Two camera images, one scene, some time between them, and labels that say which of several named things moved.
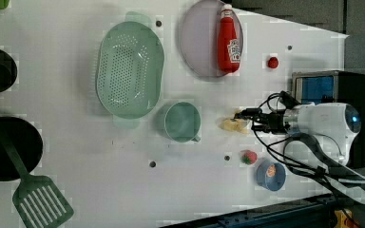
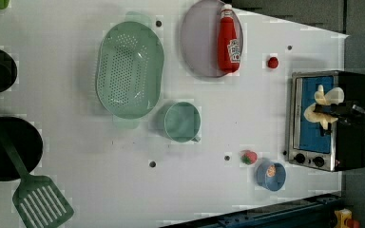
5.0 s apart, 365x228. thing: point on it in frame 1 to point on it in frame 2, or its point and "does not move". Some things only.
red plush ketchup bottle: (228, 43) does not move
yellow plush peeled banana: (242, 125) to (330, 96)
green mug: (182, 122) does not move
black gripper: (267, 122) to (354, 113)
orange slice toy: (271, 171) does not move
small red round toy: (273, 63) does not move
